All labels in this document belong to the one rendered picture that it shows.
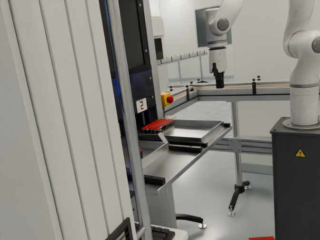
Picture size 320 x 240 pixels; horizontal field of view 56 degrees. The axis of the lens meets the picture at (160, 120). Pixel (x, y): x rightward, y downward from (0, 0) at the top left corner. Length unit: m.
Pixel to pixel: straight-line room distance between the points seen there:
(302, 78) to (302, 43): 0.16
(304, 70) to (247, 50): 1.42
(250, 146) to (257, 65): 0.79
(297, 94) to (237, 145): 1.00
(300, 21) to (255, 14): 1.32
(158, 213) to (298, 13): 1.20
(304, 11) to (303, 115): 0.44
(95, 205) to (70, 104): 0.17
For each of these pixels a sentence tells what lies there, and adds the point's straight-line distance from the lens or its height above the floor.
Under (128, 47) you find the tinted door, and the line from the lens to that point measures 1.48.
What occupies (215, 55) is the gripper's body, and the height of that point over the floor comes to 1.23.
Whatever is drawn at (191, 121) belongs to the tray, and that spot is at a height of 0.91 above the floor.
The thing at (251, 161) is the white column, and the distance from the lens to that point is 3.06.
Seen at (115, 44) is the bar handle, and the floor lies 1.31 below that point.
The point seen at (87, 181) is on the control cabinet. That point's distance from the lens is 0.48.
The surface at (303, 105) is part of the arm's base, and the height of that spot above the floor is 0.97.
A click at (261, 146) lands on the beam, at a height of 0.50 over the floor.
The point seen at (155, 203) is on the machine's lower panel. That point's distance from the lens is 1.71.
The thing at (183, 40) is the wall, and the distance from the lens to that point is 10.37.
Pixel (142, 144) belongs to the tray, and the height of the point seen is 0.90.
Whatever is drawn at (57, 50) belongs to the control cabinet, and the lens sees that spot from 0.44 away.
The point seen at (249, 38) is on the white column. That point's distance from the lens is 2.81.
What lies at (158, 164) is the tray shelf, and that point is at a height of 0.88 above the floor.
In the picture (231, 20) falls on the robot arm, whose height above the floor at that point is 1.36.
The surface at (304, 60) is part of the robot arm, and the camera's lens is 1.41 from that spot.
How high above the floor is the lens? 1.30
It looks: 14 degrees down
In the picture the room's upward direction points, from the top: 7 degrees counter-clockwise
